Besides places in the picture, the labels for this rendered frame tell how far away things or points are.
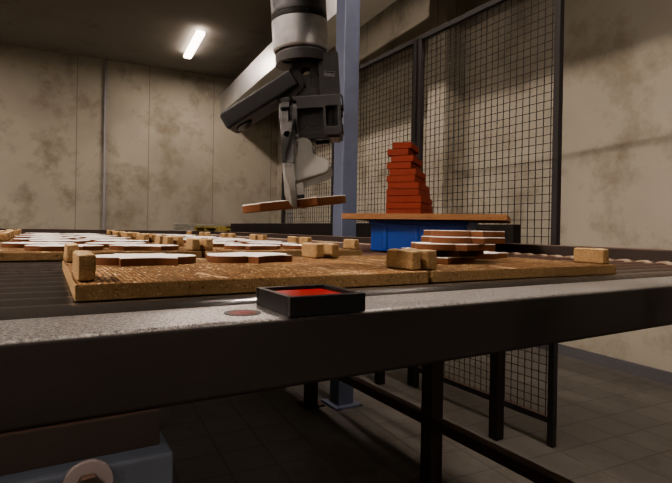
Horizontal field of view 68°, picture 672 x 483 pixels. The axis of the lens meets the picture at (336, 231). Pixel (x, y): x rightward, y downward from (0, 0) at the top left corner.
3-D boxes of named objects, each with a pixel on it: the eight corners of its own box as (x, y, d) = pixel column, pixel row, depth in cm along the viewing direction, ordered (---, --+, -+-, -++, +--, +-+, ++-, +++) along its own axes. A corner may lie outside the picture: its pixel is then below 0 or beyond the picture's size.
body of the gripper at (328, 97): (342, 138, 64) (337, 44, 64) (275, 142, 64) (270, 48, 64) (343, 146, 72) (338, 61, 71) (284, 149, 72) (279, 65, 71)
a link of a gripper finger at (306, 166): (330, 194, 60) (328, 131, 64) (281, 197, 60) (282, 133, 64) (331, 206, 63) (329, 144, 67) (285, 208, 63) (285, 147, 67)
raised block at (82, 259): (96, 282, 46) (96, 252, 46) (74, 283, 45) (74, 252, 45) (91, 276, 51) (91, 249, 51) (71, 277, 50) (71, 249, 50)
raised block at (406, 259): (423, 270, 66) (423, 250, 66) (412, 271, 65) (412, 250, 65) (395, 267, 71) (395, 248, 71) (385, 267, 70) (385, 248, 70)
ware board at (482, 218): (510, 223, 188) (510, 218, 188) (507, 220, 141) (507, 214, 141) (382, 221, 205) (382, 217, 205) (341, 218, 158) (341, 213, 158)
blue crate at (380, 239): (476, 250, 177) (477, 222, 176) (468, 254, 147) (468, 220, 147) (391, 248, 187) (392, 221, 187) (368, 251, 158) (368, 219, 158)
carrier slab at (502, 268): (616, 274, 86) (616, 264, 86) (432, 283, 66) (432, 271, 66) (469, 260, 116) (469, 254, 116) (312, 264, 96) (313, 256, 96)
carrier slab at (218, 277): (428, 283, 65) (429, 271, 65) (74, 302, 44) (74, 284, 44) (306, 264, 95) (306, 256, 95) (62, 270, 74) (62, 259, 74)
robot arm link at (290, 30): (267, 14, 64) (276, 36, 72) (269, 50, 64) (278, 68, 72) (325, 10, 63) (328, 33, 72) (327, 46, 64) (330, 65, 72)
